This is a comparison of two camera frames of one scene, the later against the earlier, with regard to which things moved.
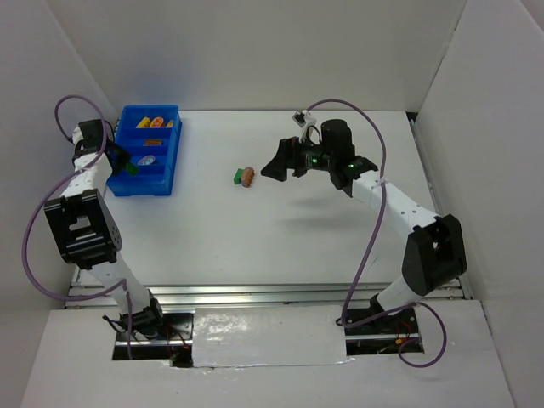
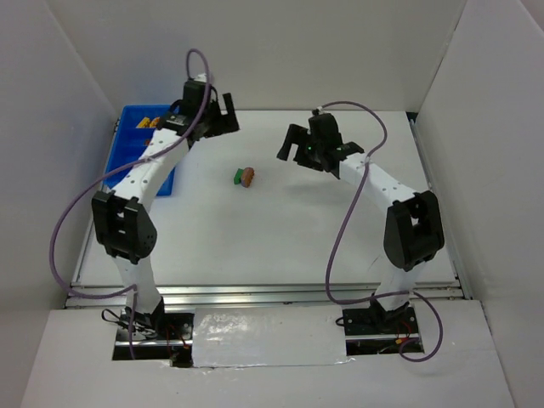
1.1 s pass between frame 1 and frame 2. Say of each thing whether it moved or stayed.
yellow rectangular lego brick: stayed
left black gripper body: moved
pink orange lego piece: stayed
